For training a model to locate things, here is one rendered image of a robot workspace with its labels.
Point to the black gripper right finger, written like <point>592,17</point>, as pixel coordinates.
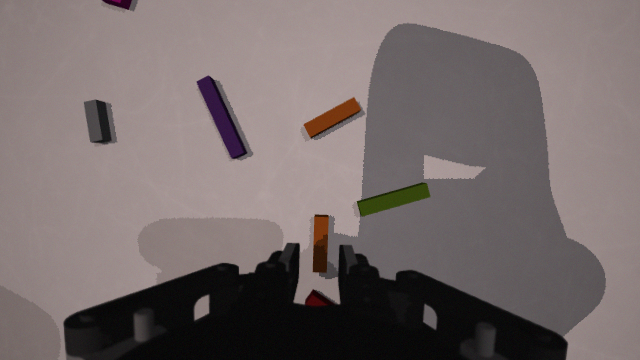
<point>468,325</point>

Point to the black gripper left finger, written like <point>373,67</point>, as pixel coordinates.
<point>108,330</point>

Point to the orange rectangular rod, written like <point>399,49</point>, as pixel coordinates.
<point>332,117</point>
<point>320,246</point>

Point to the olive green rectangular bar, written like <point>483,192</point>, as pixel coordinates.
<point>393,199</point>

